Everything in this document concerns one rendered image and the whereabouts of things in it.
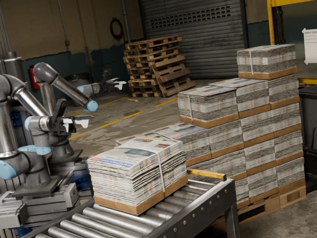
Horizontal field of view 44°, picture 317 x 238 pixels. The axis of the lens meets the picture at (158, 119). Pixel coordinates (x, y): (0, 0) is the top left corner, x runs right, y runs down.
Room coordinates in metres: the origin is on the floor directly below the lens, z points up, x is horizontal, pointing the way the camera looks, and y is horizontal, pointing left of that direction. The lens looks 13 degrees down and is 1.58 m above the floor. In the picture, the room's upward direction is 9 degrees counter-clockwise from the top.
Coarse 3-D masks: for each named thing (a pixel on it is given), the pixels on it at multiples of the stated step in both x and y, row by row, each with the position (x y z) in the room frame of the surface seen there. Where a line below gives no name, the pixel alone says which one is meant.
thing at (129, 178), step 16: (96, 160) 1.71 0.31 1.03; (112, 160) 1.67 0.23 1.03; (128, 160) 1.64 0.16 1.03; (144, 160) 1.62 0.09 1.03; (96, 176) 1.72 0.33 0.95; (112, 176) 1.64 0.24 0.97; (128, 176) 1.56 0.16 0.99; (144, 176) 1.61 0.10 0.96; (96, 192) 1.74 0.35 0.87; (112, 192) 1.65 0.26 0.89; (128, 192) 1.58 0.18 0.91; (144, 192) 1.60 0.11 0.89
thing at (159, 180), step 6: (120, 150) 1.82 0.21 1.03; (126, 150) 1.81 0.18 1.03; (132, 150) 1.79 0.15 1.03; (138, 150) 1.77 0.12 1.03; (144, 150) 1.75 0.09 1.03; (156, 150) 1.72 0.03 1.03; (156, 156) 1.68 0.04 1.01; (162, 156) 1.71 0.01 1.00; (156, 162) 1.68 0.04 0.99; (162, 162) 1.70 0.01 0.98; (156, 168) 1.67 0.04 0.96; (162, 168) 1.70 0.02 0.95; (162, 174) 1.70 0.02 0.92; (162, 186) 1.69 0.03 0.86
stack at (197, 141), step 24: (240, 120) 2.77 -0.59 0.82; (264, 120) 2.87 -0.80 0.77; (120, 144) 2.65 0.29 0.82; (192, 144) 2.61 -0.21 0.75; (216, 144) 2.68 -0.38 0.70; (264, 144) 2.85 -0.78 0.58; (192, 168) 2.58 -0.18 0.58; (216, 168) 2.66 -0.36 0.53; (240, 168) 2.75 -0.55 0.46; (240, 192) 2.74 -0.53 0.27; (264, 192) 2.84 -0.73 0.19
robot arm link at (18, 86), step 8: (16, 80) 2.06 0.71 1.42; (16, 88) 2.04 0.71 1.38; (24, 88) 2.06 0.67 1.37; (16, 96) 2.04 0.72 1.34; (24, 96) 2.03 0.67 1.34; (32, 96) 2.05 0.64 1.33; (24, 104) 2.03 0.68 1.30; (32, 104) 2.01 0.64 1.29; (40, 104) 2.03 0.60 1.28; (32, 112) 2.00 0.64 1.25; (40, 112) 1.99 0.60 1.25; (48, 112) 2.01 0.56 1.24; (64, 136) 1.94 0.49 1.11
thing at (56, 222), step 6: (84, 204) 1.77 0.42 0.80; (90, 204) 1.76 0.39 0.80; (72, 210) 1.73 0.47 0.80; (78, 210) 1.72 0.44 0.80; (60, 216) 1.68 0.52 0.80; (66, 216) 1.67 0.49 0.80; (48, 222) 1.64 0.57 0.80; (54, 222) 1.63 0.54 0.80; (60, 222) 1.63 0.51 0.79; (42, 228) 1.59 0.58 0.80; (48, 228) 1.58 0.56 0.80; (30, 234) 1.55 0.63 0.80; (36, 234) 1.54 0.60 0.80
